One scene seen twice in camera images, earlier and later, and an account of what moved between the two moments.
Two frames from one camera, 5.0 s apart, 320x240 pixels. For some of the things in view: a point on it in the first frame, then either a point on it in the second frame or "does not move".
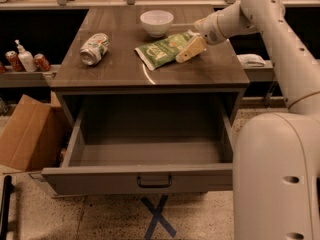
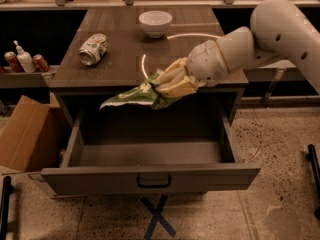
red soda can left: [14, 60] does not move
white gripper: [210, 29] → [206, 64]
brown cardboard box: [35, 135] does not move
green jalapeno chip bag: [165, 51] → [144, 93]
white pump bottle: [26, 59] does not move
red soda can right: [41, 63] does not move
